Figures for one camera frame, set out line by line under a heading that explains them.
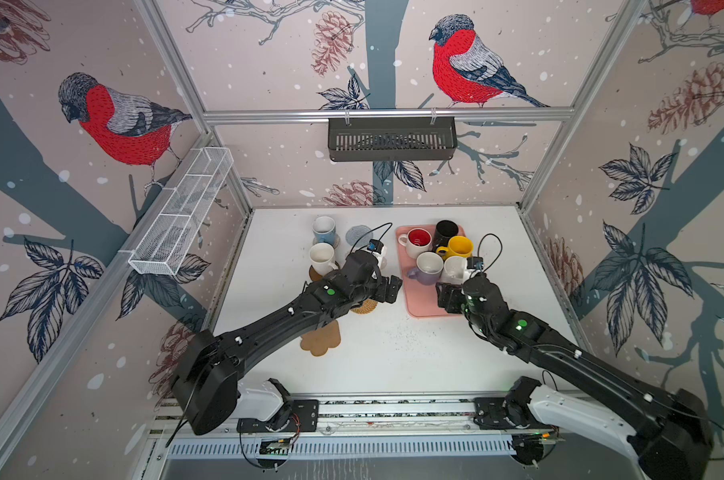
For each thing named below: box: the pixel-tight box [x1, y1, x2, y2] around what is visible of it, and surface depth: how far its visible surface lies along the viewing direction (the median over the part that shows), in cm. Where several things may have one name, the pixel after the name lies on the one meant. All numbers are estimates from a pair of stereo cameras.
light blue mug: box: [312, 215, 337, 246], surface depth 104 cm
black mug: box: [433, 219, 459, 252], surface depth 105 cm
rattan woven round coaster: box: [350, 299, 378, 315], surface depth 94 cm
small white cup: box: [408, 251, 444, 285], surface depth 98 cm
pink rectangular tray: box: [396, 224, 467, 318], surface depth 98 cm
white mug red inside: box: [398, 227, 432, 259], surface depth 104 cm
